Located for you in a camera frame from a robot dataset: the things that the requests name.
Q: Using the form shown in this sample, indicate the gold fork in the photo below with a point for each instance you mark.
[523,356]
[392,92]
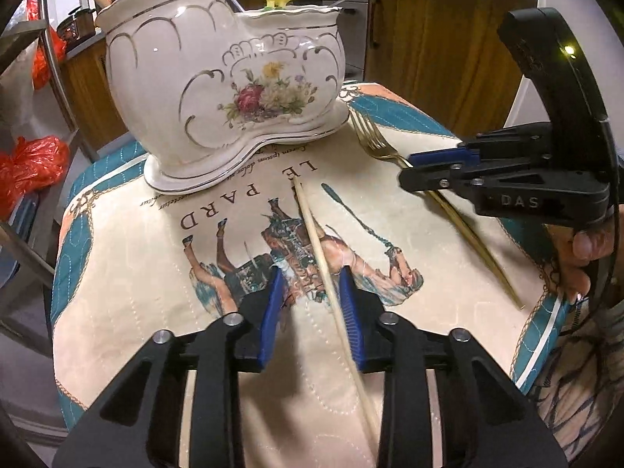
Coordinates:
[379,145]

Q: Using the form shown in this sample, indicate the red plastic bag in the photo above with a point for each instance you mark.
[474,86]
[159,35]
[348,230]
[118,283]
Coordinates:
[44,58]
[29,165]

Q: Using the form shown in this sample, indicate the person's right hand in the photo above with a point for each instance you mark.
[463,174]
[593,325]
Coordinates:
[590,248]

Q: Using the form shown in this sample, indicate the floral ceramic utensil holder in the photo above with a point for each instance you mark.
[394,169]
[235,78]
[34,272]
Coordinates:
[170,97]

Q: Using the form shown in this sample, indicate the printed quilted table mat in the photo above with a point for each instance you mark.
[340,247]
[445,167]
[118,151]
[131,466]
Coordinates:
[146,278]

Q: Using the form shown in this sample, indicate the wooden cabinet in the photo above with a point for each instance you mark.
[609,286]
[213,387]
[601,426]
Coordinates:
[438,34]

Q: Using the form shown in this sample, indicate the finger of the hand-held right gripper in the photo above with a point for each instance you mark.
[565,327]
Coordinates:
[438,157]
[429,179]

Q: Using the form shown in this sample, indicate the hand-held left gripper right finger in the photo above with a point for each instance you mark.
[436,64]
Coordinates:
[352,321]

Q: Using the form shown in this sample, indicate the patterned clothing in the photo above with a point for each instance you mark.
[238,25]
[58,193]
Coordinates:
[575,390]

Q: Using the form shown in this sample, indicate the wooden chopstick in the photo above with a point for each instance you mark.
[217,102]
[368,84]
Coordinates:
[317,248]

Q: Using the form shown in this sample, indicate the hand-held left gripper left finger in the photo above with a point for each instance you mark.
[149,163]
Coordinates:
[270,321]

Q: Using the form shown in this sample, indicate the dark cooking pot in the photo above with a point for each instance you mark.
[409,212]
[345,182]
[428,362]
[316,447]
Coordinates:
[75,24]

